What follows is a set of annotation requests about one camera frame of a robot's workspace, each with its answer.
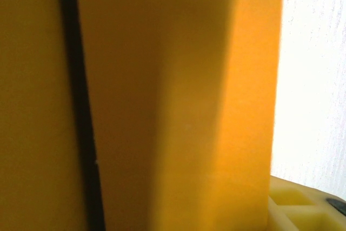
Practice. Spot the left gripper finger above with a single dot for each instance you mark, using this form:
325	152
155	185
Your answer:
305	214

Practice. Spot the yellow corrugated cardboard box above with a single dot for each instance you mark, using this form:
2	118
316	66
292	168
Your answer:
162	93

